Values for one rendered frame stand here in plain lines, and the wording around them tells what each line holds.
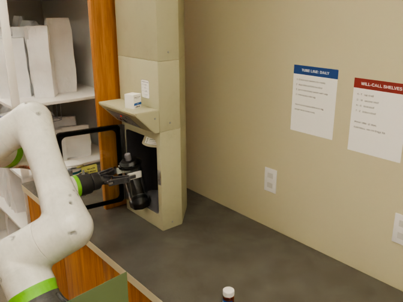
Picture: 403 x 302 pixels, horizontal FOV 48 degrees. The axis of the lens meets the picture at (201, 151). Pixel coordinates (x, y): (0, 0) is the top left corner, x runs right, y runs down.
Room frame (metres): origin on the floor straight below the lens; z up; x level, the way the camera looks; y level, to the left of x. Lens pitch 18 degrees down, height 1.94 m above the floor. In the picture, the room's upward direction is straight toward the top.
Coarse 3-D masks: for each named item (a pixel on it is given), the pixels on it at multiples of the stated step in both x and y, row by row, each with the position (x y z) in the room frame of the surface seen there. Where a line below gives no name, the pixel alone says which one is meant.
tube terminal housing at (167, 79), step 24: (120, 72) 2.09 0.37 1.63; (144, 72) 1.93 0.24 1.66; (168, 72) 1.89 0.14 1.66; (168, 96) 1.89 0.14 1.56; (168, 120) 1.88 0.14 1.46; (168, 144) 1.88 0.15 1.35; (168, 168) 1.88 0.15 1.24; (168, 192) 1.88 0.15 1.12; (144, 216) 1.98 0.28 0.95; (168, 216) 1.88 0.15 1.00
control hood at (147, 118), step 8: (104, 104) 1.98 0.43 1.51; (112, 104) 1.96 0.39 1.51; (120, 104) 1.96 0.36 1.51; (120, 112) 1.90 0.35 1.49; (128, 112) 1.83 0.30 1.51; (136, 112) 1.81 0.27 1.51; (144, 112) 1.81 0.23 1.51; (152, 112) 1.83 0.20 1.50; (120, 120) 2.06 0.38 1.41; (136, 120) 1.84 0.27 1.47; (144, 120) 1.81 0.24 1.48; (152, 120) 1.83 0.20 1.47; (144, 128) 1.88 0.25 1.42; (152, 128) 1.83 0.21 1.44
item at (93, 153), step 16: (64, 144) 1.94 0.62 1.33; (80, 144) 1.98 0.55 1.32; (96, 144) 2.02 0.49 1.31; (112, 144) 2.06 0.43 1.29; (64, 160) 1.94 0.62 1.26; (80, 160) 1.97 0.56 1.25; (96, 160) 2.01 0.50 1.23; (112, 160) 2.06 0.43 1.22; (96, 192) 2.01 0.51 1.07; (112, 192) 2.05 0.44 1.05
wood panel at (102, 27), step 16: (96, 0) 2.10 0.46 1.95; (112, 0) 2.15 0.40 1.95; (96, 16) 2.10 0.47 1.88; (112, 16) 2.15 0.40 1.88; (96, 32) 2.09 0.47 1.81; (112, 32) 2.15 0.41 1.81; (96, 48) 2.09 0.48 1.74; (112, 48) 2.14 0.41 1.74; (96, 64) 2.09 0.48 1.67; (112, 64) 2.14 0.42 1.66; (96, 80) 2.08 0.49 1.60; (112, 80) 2.13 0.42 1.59; (96, 96) 2.09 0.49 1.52; (112, 96) 2.13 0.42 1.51; (96, 112) 2.10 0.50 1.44
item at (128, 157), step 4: (128, 156) 1.90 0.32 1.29; (132, 156) 1.94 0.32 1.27; (124, 160) 1.92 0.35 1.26; (128, 160) 1.90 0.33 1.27; (132, 160) 1.91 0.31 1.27; (136, 160) 1.90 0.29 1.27; (120, 164) 1.90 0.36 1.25; (124, 164) 1.88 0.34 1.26; (128, 164) 1.88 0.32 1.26; (132, 164) 1.88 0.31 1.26
